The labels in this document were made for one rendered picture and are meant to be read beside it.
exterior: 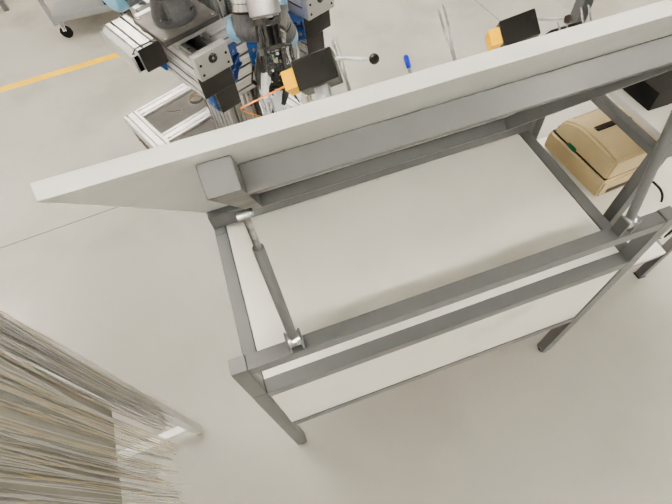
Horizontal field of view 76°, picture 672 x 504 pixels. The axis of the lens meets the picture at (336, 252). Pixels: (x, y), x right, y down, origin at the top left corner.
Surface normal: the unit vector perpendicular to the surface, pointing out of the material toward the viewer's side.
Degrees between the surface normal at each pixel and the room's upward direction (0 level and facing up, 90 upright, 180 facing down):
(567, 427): 0
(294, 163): 39
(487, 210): 0
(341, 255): 0
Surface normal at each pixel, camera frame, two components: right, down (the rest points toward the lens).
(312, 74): -0.17, 0.18
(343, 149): 0.15, 0.08
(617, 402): -0.08, -0.54
